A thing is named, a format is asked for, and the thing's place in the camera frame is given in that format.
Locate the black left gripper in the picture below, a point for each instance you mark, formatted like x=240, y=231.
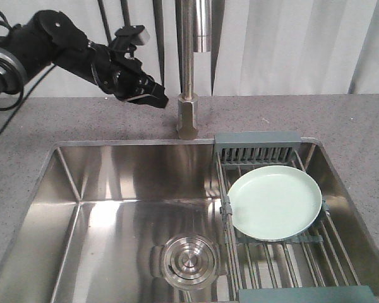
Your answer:
x=120, y=75

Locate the stainless steel sink basin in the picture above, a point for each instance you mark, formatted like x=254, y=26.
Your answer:
x=102, y=213

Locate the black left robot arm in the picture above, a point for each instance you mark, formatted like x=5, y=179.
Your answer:
x=51, y=37

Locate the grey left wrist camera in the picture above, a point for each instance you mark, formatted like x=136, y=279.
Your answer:
x=129, y=37

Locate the white pleated curtain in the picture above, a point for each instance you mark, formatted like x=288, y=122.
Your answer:
x=258, y=47

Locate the stainless steel kitchen faucet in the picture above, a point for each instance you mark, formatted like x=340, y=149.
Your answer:
x=196, y=29

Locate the round steel sink drain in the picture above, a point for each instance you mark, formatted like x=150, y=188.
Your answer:
x=189, y=262

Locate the light green round plate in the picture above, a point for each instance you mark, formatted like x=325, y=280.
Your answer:
x=274, y=203

